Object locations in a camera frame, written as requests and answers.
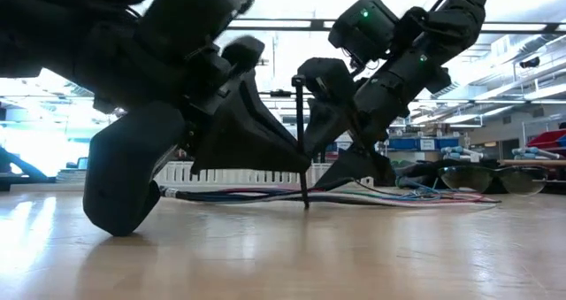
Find pale material roll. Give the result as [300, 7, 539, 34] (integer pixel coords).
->
[510, 146, 555, 161]
[440, 145, 485, 162]

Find bundle of coloured wires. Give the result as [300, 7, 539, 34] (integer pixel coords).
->
[176, 188, 447, 203]

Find black ceiling camera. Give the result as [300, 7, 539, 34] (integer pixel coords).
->
[518, 55, 541, 70]

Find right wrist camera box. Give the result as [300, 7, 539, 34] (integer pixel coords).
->
[327, 0, 401, 66]

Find black station frame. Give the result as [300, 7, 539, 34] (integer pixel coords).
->
[259, 88, 310, 99]

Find grey monitor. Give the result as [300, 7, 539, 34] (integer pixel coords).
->
[65, 156, 88, 171]

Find dark safety glasses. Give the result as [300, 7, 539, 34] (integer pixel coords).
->
[437, 164, 549, 197]

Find blue bin shelf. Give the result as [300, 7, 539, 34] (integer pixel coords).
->
[383, 135, 462, 177]

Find silver ventilation duct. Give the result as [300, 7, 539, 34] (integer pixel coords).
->
[441, 33, 566, 100]

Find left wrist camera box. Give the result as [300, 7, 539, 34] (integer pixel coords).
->
[132, 0, 256, 69]

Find red storage bin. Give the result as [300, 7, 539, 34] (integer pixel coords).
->
[524, 128, 566, 157]

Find red cable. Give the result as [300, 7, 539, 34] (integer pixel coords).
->
[216, 185, 501, 203]

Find green cable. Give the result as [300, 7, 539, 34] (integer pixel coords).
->
[340, 188, 402, 199]

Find white vent grille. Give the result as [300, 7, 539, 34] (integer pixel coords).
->
[491, 35, 512, 60]

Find brown wooden bench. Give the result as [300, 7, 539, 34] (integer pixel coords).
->
[498, 158, 566, 168]

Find overhead light bar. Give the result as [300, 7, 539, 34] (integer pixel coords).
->
[226, 17, 566, 33]

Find black cable hoses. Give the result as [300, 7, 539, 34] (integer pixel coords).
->
[0, 145, 49, 185]

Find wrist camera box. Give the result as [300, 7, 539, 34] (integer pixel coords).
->
[132, 0, 256, 69]
[327, 0, 401, 66]

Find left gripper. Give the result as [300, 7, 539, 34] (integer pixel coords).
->
[82, 35, 312, 238]

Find white slotted cable raceway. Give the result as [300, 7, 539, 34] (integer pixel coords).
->
[153, 160, 375, 188]

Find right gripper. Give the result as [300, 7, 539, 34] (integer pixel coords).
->
[296, 57, 415, 189]

